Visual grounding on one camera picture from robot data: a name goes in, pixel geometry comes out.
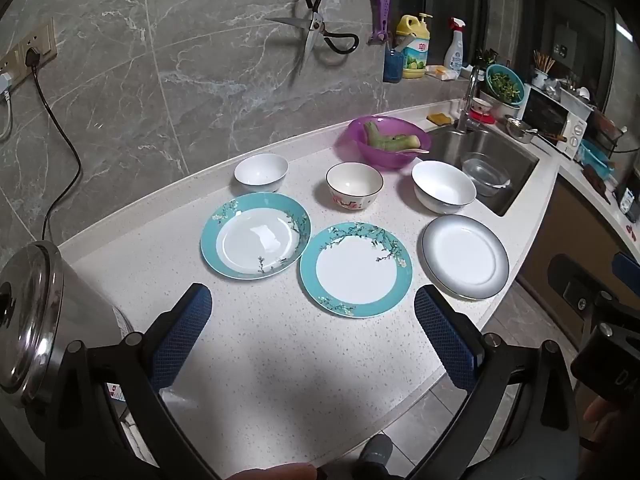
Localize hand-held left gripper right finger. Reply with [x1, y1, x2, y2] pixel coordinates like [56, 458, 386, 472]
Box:
[400, 285, 583, 480]

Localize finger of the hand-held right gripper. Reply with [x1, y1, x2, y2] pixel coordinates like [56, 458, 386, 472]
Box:
[614, 251, 640, 286]
[547, 254, 621, 322]

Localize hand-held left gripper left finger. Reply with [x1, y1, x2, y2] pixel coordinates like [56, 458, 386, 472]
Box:
[47, 282, 221, 480]

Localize grey rimmed white plate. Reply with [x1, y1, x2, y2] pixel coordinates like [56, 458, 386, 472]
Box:
[421, 214, 510, 301]

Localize teal floral deep plate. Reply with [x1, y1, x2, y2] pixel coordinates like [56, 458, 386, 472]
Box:
[200, 192, 313, 280]

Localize large white bowl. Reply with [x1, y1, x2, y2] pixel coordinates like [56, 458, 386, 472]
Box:
[411, 160, 478, 214]

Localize small white bowl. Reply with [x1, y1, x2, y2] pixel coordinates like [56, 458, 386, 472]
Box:
[233, 153, 290, 194]

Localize person's right hand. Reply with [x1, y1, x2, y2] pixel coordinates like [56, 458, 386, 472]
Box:
[580, 394, 640, 480]

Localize teal plastic box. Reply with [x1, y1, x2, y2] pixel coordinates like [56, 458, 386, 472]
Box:
[579, 139, 617, 179]

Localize stainless steel sink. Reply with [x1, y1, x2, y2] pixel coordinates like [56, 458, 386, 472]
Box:
[425, 124, 542, 219]

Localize stainless steel rice cooker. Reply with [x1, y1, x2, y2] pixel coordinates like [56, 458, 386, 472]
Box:
[0, 240, 135, 411]

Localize person's grey shoe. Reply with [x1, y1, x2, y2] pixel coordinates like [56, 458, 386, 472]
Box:
[357, 433, 396, 480]

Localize clear glass bowl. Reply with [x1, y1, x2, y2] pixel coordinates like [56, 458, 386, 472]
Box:
[460, 152, 512, 199]

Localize white microwave oven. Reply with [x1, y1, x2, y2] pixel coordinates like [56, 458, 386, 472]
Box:
[520, 84, 597, 155]

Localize floral white bowl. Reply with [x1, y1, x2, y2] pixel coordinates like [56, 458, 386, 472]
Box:
[325, 162, 385, 210]

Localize purple plastic basin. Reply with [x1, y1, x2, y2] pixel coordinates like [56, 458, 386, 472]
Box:
[347, 115, 432, 170]

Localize chrome faucet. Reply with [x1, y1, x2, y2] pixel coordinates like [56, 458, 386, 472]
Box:
[456, 64, 482, 134]

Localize chopstick holder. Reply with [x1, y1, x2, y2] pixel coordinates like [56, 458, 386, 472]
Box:
[531, 50, 556, 90]

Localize teal colander with greens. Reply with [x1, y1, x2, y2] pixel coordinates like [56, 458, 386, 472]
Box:
[485, 63, 526, 104]

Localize green vegetable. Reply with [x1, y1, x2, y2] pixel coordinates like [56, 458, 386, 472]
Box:
[363, 121, 424, 154]

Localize white spray bottle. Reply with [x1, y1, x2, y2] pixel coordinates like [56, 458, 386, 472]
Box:
[443, 17, 469, 74]

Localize blue cup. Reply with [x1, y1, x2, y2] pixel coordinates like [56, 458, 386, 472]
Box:
[382, 42, 404, 84]

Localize yellow detergent bottle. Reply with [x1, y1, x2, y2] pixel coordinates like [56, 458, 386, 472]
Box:
[396, 12, 433, 80]

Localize purple peeler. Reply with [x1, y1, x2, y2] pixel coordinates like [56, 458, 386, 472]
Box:
[367, 0, 392, 46]

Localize black power cable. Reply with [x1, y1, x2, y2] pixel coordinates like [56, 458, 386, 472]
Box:
[24, 46, 84, 244]

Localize wall socket panel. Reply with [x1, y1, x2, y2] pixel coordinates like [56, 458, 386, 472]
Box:
[0, 16, 59, 92]

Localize black handled kitchen scissors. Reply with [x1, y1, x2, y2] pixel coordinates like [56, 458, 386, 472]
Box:
[264, 0, 361, 77]

